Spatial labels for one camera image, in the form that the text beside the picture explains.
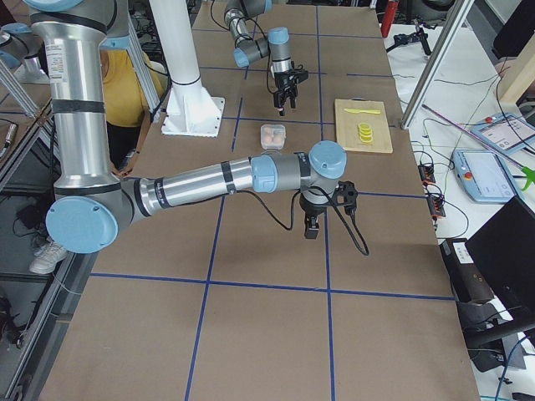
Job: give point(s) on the black computer tower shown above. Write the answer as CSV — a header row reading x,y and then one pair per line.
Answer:
x,y
498,259

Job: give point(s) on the near teach pendant tablet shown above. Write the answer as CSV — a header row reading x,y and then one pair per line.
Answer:
x,y
484,176

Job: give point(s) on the far teach pendant tablet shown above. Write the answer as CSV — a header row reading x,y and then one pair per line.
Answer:
x,y
506,132

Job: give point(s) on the person in yellow shirt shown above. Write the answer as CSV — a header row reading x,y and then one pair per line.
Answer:
x,y
127,112

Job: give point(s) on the yellow plastic knife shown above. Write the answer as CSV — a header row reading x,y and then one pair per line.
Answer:
x,y
363,111

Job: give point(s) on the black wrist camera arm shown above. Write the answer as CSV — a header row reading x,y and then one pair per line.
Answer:
x,y
299,73
345,195

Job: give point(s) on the red cylinder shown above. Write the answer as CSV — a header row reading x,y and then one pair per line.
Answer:
x,y
389,17

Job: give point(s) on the orange circuit board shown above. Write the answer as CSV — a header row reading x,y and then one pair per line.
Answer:
x,y
436,205
426,173

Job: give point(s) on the brown egg in box front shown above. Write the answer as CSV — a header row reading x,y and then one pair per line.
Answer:
x,y
267,138

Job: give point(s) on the bamboo cutting board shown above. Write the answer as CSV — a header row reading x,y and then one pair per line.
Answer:
x,y
347,130

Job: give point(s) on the teach pendant tablet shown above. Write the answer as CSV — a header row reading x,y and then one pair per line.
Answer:
x,y
484,176
506,132

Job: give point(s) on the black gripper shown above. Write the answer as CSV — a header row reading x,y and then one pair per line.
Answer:
x,y
286,83
310,210

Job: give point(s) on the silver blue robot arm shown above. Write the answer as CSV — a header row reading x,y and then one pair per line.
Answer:
x,y
273,44
96,196

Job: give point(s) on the metal grabber stick green tip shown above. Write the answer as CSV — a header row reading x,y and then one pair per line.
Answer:
x,y
529,173

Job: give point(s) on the white sneaker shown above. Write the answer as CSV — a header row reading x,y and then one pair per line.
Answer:
x,y
46,261

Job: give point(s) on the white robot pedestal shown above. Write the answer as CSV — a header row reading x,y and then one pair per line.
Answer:
x,y
191,110

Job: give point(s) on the black tripod clamp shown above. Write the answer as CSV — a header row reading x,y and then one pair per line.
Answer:
x,y
418,36

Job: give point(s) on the aluminium frame post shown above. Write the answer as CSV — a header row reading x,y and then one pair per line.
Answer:
x,y
454,21

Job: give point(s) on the clear plastic egg box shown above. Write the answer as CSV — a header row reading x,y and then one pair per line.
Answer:
x,y
270,128

